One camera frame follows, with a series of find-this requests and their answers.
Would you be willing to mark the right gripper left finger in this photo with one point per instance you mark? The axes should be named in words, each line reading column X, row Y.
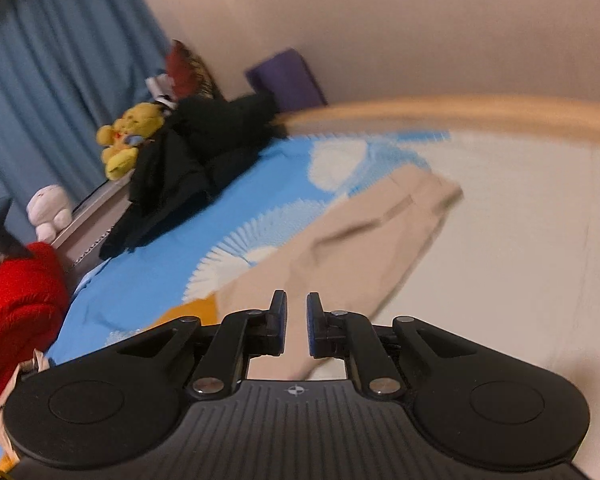
column 227, row 348

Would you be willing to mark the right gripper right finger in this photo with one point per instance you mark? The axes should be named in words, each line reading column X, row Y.
column 364, row 348

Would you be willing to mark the beige and mustard jacket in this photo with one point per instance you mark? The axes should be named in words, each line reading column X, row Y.
column 126, row 412

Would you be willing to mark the black clothes pile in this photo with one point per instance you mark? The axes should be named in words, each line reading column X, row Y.
column 202, row 148

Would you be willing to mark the blue fan pattern bedsheet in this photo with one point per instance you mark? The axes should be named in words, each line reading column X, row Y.
column 516, row 266

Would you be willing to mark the red folded blanket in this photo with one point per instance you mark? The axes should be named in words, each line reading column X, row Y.
column 34, row 300

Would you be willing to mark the yellow plush toys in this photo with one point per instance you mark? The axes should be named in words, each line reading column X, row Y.
column 122, row 140

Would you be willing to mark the white plush toy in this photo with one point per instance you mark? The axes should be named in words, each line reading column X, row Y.
column 49, row 211

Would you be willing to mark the purple bag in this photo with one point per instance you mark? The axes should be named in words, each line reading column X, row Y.
column 288, row 78

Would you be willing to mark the dark red cushion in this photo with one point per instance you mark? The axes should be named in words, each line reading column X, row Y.
column 189, row 75

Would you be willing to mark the blue curtain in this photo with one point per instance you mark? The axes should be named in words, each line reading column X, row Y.
column 67, row 67

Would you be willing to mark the wooden bed frame rail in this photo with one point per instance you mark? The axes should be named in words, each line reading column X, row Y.
column 551, row 118

